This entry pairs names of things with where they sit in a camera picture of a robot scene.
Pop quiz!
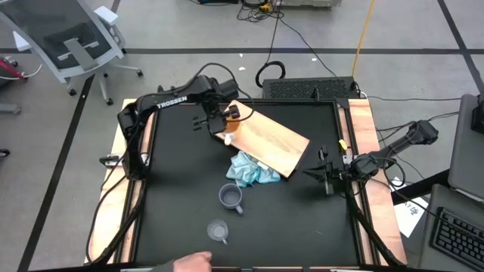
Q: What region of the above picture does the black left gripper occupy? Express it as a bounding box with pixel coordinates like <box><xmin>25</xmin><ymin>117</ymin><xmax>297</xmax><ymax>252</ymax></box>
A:
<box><xmin>191</xmin><ymin>97</ymin><xmax>242</xmax><ymax>136</ymax></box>

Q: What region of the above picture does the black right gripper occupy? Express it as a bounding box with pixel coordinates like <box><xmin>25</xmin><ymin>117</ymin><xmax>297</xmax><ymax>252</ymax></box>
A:
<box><xmin>302</xmin><ymin>145</ymin><xmax>352</xmax><ymax>196</ymax></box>

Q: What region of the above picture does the yellow mug with white handle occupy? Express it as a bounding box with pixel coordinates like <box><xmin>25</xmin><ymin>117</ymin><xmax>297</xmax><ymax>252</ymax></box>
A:
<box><xmin>222</xmin><ymin>116</ymin><xmax>242</xmax><ymax>147</ymax></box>

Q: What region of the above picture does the grey mug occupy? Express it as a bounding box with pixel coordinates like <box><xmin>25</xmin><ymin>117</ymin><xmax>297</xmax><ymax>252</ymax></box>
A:
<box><xmin>218</xmin><ymin>183</ymin><xmax>245</xmax><ymax>215</ymax></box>

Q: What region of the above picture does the clear plastic cup with handle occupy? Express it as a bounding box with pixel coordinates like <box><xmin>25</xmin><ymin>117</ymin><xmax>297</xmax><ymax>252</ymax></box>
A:
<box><xmin>206</xmin><ymin>218</ymin><xmax>230</xmax><ymax>246</ymax></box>

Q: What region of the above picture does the wooden cutting board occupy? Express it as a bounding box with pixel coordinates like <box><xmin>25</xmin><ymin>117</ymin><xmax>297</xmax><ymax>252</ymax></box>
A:
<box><xmin>214</xmin><ymin>98</ymin><xmax>312</xmax><ymax>180</ymax></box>

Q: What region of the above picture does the light blue microfibre cloth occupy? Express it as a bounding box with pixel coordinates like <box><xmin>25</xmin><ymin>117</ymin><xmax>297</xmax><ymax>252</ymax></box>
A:
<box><xmin>225</xmin><ymin>150</ymin><xmax>282</xmax><ymax>189</ymax></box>

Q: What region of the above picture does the wooden table side board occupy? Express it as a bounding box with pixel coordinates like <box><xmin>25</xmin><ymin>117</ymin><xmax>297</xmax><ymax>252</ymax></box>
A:
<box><xmin>85</xmin><ymin>98</ymin><xmax>157</xmax><ymax>264</ymax></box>
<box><xmin>337</xmin><ymin>98</ymin><xmax>408</xmax><ymax>265</ymax></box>

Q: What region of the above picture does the black computer case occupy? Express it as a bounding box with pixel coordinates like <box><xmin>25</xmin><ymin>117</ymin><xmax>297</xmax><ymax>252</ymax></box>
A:
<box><xmin>262</xmin><ymin>76</ymin><xmax>361</xmax><ymax>101</ymax></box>

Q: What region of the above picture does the white paper sheet with writing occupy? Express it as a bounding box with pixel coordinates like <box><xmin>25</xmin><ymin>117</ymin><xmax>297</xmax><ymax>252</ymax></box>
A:
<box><xmin>389</xmin><ymin>176</ymin><xmax>430</xmax><ymax>239</ymax></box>

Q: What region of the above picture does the black desk bar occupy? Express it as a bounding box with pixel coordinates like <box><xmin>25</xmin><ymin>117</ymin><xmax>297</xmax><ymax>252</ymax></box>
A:
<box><xmin>391</xmin><ymin>168</ymin><xmax>451</xmax><ymax>206</ymax></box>

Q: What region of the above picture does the grey desk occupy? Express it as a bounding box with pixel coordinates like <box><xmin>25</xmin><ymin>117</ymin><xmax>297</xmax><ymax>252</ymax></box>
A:
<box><xmin>417</xmin><ymin>183</ymin><xmax>484</xmax><ymax>272</ymax></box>

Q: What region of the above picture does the person's hand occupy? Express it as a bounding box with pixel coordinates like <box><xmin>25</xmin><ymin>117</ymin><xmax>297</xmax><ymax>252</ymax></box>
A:
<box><xmin>172</xmin><ymin>251</ymin><xmax>214</xmax><ymax>272</ymax></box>

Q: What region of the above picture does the grey monitor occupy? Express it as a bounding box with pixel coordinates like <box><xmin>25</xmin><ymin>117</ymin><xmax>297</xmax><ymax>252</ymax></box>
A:
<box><xmin>448</xmin><ymin>93</ymin><xmax>484</xmax><ymax>201</ymax></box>

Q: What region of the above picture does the black keyboard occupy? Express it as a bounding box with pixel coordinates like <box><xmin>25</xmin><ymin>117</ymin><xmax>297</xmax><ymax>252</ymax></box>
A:
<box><xmin>430</xmin><ymin>206</ymin><xmax>484</xmax><ymax>271</ymax></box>

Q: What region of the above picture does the grey mesh office chair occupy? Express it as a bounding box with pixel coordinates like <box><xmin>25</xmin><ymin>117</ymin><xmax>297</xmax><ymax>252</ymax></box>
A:
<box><xmin>0</xmin><ymin>0</ymin><xmax>145</xmax><ymax>107</ymax></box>

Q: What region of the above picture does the grey metal foot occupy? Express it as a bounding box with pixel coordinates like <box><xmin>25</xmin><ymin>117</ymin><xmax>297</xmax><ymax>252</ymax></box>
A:
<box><xmin>0</xmin><ymin>104</ymin><xmax>23</xmax><ymax>116</ymax></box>

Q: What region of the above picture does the red tool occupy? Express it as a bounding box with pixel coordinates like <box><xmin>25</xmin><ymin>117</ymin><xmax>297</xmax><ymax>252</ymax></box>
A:
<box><xmin>0</xmin><ymin>55</ymin><xmax>29</xmax><ymax>82</ymax></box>

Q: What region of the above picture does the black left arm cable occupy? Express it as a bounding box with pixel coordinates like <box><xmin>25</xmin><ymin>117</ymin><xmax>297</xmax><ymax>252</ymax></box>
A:
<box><xmin>187</xmin><ymin>62</ymin><xmax>255</xmax><ymax>124</ymax></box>

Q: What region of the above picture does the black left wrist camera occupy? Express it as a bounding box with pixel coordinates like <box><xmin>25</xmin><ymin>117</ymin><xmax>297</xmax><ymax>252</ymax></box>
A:
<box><xmin>218</xmin><ymin>78</ymin><xmax>240</xmax><ymax>100</ymax></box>

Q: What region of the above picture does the black coiled cable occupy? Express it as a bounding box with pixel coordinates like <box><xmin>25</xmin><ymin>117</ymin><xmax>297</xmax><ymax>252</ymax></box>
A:
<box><xmin>255</xmin><ymin>11</ymin><xmax>287</xmax><ymax>89</ymax></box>

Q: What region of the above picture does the black metal rig frame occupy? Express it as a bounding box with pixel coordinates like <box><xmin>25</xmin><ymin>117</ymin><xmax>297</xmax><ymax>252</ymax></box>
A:
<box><xmin>85</xmin><ymin>82</ymin><xmax>408</xmax><ymax>272</ymax></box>

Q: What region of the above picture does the long black floor cable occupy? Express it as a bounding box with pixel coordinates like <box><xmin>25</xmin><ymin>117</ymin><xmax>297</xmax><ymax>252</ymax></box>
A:
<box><xmin>278</xmin><ymin>17</ymin><xmax>338</xmax><ymax>78</ymax></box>

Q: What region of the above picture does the tangled black cable bundle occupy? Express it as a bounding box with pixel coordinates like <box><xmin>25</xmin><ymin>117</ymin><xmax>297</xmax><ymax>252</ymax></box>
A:
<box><xmin>236</xmin><ymin>0</ymin><xmax>284</xmax><ymax>23</ymax></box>

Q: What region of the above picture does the yellow extension cable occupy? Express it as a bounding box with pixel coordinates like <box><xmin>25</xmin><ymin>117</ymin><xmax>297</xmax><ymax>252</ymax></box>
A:
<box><xmin>351</xmin><ymin>0</ymin><xmax>377</xmax><ymax>79</ymax></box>

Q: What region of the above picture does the black table-side cable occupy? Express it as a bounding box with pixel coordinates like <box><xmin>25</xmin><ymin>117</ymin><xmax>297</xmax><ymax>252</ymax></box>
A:
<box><xmin>85</xmin><ymin>175</ymin><xmax>129</xmax><ymax>264</ymax></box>

